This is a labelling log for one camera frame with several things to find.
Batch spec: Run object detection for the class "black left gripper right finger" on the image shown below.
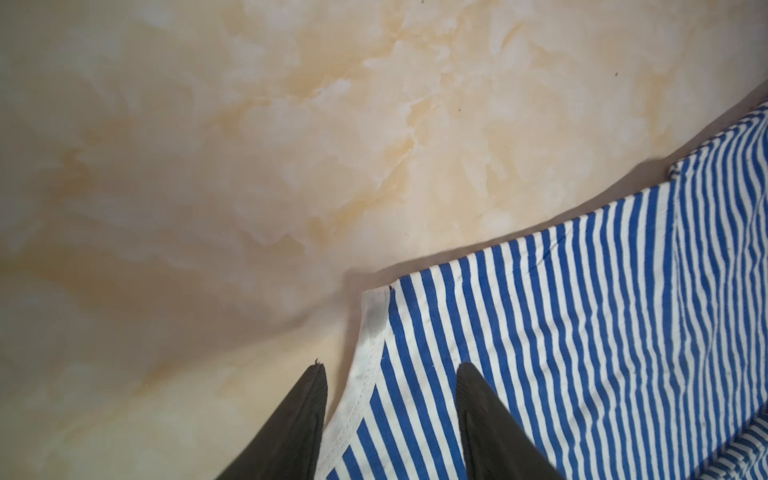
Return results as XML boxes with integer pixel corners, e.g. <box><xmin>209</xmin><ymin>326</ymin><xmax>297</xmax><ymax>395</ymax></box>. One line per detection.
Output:
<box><xmin>455</xmin><ymin>362</ymin><xmax>562</xmax><ymax>480</ymax></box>

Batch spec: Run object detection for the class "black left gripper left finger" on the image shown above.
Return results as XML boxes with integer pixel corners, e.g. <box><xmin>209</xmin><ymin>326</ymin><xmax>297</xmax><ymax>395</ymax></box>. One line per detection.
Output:
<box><xmin>218</xmin><ymin>362</ymin><xmax>328</xmax><ymax>479</ymax></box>

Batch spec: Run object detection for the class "blue white striped tank top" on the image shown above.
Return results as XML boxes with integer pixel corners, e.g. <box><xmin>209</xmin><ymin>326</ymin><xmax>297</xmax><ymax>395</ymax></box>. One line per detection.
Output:
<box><xmin>317</xmin><ymin>106</ymin><xmax>767</xmax><ymax>479</ymax></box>

